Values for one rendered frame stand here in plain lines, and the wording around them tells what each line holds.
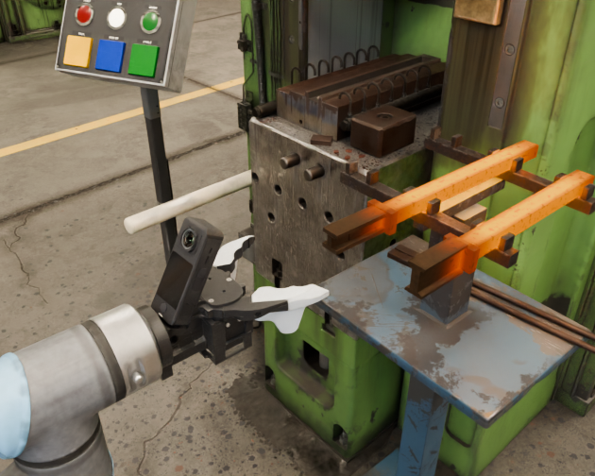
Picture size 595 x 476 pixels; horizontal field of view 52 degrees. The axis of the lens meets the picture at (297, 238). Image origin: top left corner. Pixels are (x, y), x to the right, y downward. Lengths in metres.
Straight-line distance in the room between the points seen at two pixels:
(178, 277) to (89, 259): 2.03
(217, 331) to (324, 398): 1.09
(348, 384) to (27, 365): 1.08
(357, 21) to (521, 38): 0.61
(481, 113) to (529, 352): 0.47
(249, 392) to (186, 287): 1.35
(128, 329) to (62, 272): 2.00
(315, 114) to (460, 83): 0.31
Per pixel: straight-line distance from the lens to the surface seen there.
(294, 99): 1.40
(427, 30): 1.73
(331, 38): 1.63
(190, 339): 0.71
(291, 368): 1.83
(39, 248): 2.82
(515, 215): 0.87
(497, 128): 1.25
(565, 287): 1.78
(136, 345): 0.64
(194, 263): 0.64
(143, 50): 1.60
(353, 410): 1.67
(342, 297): 1.11
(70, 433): 0.66
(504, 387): 1.00
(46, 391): 0.62
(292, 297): 0.68
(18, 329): 2.41
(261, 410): 1.93
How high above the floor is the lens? 1.46
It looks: 33 degrees down
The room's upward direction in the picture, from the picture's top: straight up
